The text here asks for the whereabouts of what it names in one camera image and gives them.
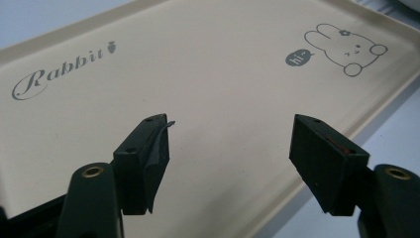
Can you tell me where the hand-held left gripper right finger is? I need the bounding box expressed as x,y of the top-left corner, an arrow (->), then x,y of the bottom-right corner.
288,113 -> 370,217

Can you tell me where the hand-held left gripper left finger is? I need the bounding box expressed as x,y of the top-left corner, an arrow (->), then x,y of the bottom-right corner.
112,113 -> 176,216

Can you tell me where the beige rabbit print tray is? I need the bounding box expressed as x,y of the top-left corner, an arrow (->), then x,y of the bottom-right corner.
0,0 -> 420,238

